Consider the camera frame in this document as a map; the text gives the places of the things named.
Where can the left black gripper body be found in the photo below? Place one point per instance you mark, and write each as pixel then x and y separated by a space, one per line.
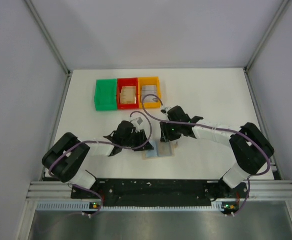
pixel 139 139

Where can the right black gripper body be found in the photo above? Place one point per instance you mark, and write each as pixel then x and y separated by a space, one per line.
pixel 168 129

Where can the beige card holder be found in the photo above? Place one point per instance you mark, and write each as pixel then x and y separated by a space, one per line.
pixel 174 146

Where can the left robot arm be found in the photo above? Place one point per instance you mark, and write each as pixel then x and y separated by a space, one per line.
pixel 64 159

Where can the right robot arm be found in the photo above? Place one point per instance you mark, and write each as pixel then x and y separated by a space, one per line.
pixel 250 147

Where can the beige card holders stack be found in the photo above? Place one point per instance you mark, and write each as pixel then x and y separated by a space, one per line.
pixel 128 95

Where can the stack of cards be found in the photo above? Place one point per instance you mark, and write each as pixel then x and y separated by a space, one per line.
pixel 148 92

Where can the green plastic bin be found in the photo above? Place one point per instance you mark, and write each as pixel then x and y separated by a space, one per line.
pixel 105 95

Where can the red plastic bin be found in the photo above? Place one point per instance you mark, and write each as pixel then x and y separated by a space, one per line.
pixel 121 82

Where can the yellow plastic bin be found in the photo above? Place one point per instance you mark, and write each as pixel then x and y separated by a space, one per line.
pixel 153 80

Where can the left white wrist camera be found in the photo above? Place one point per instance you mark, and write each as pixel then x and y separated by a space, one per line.
pixel 137 123

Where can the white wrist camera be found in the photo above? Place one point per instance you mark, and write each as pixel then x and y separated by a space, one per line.
pixel 137 123
pixel 164 110

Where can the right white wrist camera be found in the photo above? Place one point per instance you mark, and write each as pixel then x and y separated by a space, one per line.
pixel 164 110

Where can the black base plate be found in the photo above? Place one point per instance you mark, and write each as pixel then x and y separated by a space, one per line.
pixel 164 192

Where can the white slotted cable duct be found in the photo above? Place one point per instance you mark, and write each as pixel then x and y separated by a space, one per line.
pixel 85 206

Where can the right aluminium corner post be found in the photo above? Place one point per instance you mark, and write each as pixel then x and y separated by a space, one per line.
pixel 280 12

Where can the aluminium corner post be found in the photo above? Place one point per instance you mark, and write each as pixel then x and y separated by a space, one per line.
pixel 280 12
pixel 46 36

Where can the left aluminium corner post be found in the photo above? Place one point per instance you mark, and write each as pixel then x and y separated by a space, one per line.
pixel 46 36

